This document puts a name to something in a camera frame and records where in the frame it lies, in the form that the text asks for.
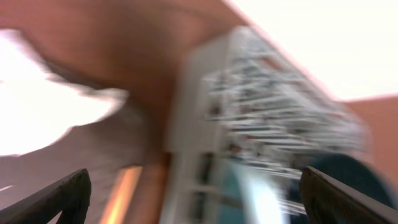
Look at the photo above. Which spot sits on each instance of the grey dishwasher rack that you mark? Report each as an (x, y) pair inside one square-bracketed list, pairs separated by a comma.
[(240, 99)]

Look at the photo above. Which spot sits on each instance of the brown plastic serving tray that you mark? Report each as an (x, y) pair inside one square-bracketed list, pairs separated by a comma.
[(103, 148)]

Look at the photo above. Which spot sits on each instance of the white napkin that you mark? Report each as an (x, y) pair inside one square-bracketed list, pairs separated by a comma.
[(39, 107)]

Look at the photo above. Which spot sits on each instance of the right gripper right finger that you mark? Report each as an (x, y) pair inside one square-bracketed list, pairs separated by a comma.
[(329, 201)]

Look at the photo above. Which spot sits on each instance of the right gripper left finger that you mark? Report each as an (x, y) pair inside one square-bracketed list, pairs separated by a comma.
[(68, 198)]

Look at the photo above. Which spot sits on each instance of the wooden chopstick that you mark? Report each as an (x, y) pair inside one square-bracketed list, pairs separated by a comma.
[(121, 195)]

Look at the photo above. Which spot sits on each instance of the dark blue bowl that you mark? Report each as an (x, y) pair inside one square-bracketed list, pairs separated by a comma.
[(350, 172)]

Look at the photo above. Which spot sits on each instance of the light blue rice bowl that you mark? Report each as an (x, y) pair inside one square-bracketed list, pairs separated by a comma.
[(252, 196)]

